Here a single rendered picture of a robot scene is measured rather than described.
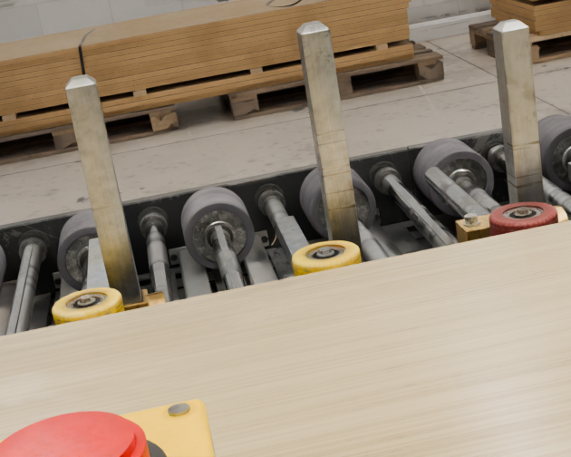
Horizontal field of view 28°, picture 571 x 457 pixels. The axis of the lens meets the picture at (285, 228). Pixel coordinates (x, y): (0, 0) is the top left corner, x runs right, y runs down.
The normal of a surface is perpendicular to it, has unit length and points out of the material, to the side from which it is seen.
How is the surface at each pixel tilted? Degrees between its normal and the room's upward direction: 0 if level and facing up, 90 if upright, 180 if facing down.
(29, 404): 0
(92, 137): 90
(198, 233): 90
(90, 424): 0
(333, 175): 90
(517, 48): 90
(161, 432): 0
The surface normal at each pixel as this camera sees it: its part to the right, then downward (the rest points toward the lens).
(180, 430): -0.15, -0.94
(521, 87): 0.15, 0.29
